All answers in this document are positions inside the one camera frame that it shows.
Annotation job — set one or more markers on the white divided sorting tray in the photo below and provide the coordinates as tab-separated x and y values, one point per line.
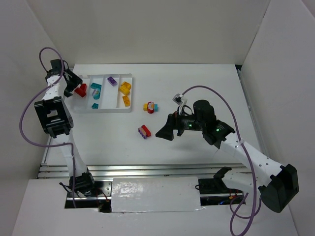
110	101

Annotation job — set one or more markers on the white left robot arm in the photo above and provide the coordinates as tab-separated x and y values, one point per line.
56	121

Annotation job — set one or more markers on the yellow round printed lego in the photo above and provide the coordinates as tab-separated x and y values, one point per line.
124	90

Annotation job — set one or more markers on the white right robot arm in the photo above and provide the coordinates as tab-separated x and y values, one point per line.
276	184

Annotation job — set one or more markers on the yellow red blue lego cluster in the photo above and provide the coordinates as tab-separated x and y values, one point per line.
150	107

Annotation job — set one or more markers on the purple lego plate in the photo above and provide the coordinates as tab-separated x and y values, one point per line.
112	81

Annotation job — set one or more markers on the small teal square lego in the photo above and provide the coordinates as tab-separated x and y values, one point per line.
95	106

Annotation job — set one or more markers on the yellow lego brick in tray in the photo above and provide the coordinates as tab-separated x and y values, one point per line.
126	100

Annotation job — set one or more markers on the red sloped lego brick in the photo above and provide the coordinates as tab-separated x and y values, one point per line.
80	92

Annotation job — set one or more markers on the yellow lego brick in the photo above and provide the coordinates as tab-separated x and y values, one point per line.
127	85
126	100

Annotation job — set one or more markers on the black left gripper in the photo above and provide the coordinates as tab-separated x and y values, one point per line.
70	80

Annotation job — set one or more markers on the teal lego brick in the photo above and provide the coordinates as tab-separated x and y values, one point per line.
95	86

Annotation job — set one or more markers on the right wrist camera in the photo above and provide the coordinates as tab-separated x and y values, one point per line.
181	101

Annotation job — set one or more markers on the red and purple lego stack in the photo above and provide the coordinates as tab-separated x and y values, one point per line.
144	131

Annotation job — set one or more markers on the aluminium front rail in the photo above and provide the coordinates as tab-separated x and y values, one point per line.
133	170

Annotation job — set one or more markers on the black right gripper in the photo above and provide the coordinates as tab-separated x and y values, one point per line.
178	124

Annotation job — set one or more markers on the teal round printed lego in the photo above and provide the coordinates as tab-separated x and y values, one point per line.
96	94

